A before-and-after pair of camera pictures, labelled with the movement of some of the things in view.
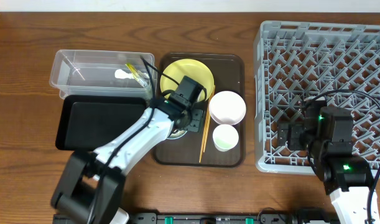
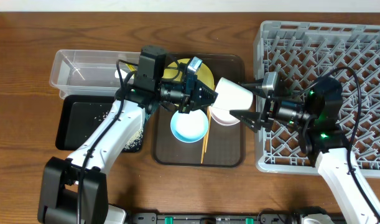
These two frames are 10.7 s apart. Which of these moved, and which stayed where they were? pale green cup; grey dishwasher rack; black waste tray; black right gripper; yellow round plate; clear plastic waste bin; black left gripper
Moved: black right gripper; black left gripper; pale green cup
Stayed: grey dishwasher rack; yellow round plate; clear plastic waste bin; black waste tray
